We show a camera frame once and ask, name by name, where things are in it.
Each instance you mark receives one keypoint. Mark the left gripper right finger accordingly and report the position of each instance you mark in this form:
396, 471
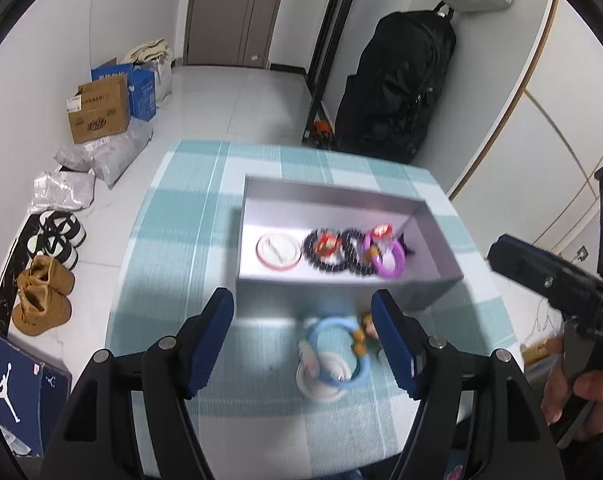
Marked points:
508, 435

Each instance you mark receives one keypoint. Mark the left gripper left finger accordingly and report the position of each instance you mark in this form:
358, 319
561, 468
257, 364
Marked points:
95, 437

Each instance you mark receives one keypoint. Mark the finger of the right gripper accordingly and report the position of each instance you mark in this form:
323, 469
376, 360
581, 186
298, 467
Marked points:
539, 271

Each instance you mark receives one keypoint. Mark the purple bangle with charm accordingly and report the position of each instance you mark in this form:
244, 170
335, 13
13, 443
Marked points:
384, 251

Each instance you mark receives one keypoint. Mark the blue bangle with charm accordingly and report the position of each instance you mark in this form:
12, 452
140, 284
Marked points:
343, 336

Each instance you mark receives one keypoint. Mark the white pink bangle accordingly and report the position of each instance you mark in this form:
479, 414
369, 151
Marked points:
278, 253

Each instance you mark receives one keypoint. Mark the grey cardboard jewelry box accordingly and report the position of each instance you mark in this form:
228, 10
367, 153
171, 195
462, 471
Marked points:
333, 276

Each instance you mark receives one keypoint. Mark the person's right hand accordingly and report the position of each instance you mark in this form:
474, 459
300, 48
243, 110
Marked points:
588, 386

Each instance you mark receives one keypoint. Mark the blue Jordan shoe box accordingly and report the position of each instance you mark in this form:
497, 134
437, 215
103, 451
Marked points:
33, 393

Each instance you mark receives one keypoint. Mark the tan suede boot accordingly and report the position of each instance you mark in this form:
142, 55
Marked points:
42, 305
46, 271

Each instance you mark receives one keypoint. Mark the black white slipper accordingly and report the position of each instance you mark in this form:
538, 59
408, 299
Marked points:
53, 245
63, 223

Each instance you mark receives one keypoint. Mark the teal plaid tablecloth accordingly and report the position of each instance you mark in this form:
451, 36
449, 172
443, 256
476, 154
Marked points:
252, 420

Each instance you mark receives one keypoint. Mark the black backpack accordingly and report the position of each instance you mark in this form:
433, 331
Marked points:
388, 103

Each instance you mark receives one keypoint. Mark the silver plastic mailer bag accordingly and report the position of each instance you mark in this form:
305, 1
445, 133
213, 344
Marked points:
63, 191

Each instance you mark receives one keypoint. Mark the orange black tool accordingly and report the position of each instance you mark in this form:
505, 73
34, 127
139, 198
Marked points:
321, 134

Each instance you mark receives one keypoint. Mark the grey plastic mailer bag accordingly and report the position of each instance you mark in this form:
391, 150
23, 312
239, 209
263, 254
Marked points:
108, 157

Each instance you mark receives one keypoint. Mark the brown cardboard box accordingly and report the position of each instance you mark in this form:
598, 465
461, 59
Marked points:
99, 108

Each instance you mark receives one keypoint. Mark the blue cardboard box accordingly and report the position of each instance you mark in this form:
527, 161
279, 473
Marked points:
141, 87

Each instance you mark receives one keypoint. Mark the white sack with cloth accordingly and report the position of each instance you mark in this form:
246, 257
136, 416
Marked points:
156, 56

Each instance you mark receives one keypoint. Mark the grey room door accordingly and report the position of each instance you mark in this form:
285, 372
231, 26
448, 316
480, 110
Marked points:
230, 32

